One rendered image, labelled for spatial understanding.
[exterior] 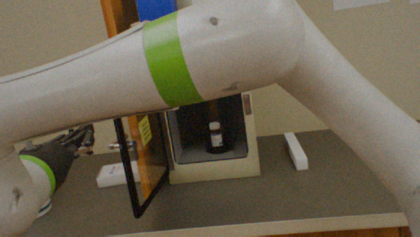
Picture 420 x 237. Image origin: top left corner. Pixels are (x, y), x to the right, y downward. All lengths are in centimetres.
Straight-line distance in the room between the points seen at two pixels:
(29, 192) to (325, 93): 47
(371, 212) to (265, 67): 83
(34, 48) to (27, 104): 142
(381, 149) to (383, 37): 117
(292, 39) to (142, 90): 18
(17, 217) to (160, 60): 32
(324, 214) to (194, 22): 85
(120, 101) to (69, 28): 140
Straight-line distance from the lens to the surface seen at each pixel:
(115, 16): 131
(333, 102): 68
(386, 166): 74
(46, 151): 79
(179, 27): 49
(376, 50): 186
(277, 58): 47
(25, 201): 68
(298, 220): 121
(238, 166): 145
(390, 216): 125
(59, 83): 55
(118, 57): 51
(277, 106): 183
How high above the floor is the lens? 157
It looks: 17 degrees down
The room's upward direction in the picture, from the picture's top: 9 degrees counter-clockwise
